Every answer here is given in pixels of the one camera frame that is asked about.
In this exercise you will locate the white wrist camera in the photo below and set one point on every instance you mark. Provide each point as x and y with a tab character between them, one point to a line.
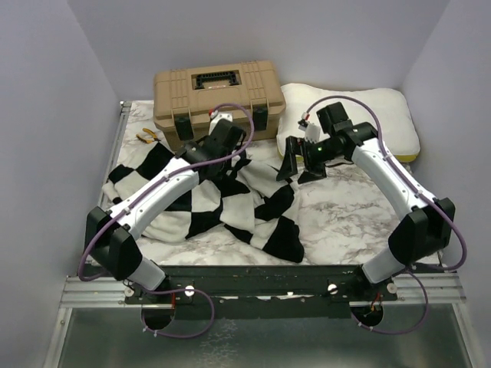
311	131
220	124

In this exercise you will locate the black white checkered pillowcase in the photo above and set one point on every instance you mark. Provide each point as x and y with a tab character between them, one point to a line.
246	217

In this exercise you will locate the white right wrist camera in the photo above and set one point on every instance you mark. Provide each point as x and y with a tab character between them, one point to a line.
311	131

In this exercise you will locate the aluminium front rail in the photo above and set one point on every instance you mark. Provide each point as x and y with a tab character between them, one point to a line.
436	288

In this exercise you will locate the yellow handled pliers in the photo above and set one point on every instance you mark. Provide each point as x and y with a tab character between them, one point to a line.
147	136

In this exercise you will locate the aluminium rail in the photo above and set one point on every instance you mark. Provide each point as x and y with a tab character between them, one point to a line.
436	288
125	107

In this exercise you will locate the tan plastic toolbox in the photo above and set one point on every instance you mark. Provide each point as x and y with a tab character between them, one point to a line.
183	99

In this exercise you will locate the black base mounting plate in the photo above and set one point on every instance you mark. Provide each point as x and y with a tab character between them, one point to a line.
261	292

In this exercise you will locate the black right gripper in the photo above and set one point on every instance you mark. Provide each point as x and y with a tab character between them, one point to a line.
289	166

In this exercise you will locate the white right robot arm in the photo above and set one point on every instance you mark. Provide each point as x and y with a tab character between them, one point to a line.
425	220

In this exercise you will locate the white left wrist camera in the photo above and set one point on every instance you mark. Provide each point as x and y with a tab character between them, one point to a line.
220	124

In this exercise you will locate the aluminium left side rail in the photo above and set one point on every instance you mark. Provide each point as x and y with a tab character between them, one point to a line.
125	107

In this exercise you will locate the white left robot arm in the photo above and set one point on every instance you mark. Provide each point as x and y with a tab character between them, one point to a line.
111	235

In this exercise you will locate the white pillow yellow edge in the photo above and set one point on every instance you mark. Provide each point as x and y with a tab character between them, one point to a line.
389	105

